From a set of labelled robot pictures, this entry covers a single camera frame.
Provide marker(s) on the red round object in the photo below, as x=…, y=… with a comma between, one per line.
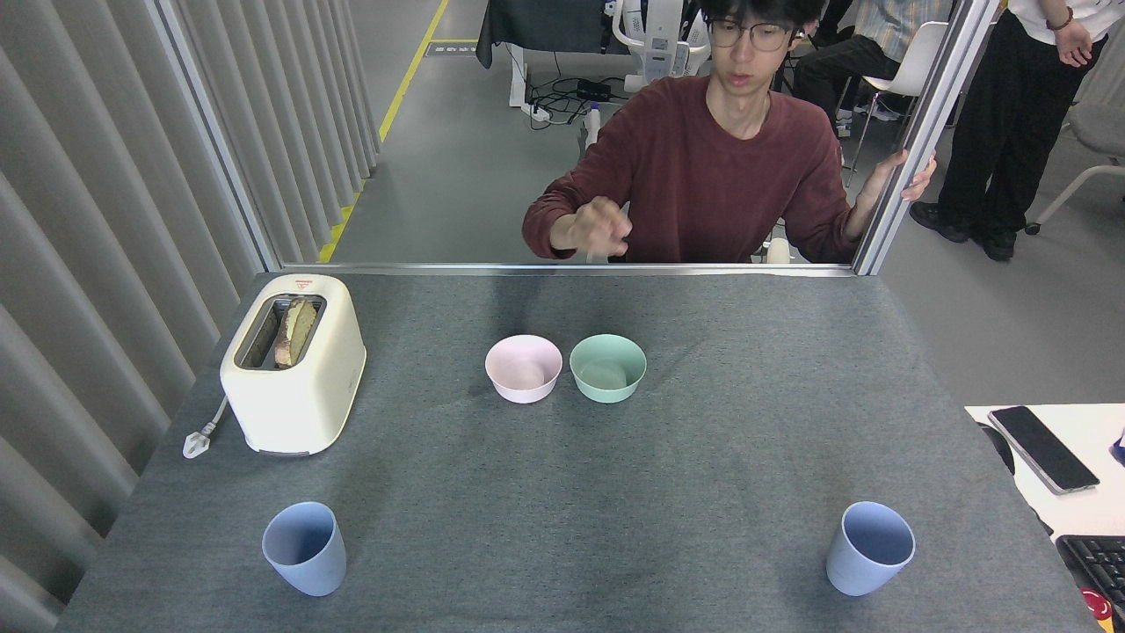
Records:
x=1096, y=608

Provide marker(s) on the white side table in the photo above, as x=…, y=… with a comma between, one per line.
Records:
x=1090, y=514

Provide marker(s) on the seated person's right hand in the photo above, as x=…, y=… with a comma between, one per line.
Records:
x=599, y=227

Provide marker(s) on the cream toaster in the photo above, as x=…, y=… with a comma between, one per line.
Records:
x=299, y=404

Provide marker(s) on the grey chair with white legs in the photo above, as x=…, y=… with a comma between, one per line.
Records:
x=1099, y=132

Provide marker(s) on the silver frame rail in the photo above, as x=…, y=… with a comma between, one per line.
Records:
x=562, y=269

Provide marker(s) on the background seated person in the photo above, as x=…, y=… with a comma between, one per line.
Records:
x=844, y=70

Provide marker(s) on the silver frame post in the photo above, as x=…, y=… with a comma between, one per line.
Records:
x=220, y=141
x=932, y=114

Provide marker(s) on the black covered table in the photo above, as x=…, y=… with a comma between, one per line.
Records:
x=545, y=26

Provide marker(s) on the black rounded object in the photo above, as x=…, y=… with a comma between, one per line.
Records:
x=998, y=447

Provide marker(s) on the green bowl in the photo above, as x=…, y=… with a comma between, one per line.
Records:
x=606, y=389

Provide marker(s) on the white stand on wheels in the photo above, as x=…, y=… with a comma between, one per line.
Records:
x=659, y=40

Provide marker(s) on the small blue object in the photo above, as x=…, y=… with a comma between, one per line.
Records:
x=1119, y=448

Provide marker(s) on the blue plastic cup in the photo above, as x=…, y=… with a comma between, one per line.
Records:
x=309, y=564
x=851, y=570

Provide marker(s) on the black smartphone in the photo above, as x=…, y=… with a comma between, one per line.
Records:
x=1044, y=448

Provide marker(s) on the seated person's left hand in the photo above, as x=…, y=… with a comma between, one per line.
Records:
x=883, y=180

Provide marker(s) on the black keyboard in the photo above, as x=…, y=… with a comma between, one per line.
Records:
x=1099, y=563

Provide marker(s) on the standing person's hand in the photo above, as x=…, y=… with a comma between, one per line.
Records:
x=1074, y=44

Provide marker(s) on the standing person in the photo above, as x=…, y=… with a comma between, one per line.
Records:
x=1011, y=114

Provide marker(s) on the bread slice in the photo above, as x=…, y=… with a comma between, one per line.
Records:
x=297, y=330

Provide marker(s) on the pink bowl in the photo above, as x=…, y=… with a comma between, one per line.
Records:
x=518, y=387

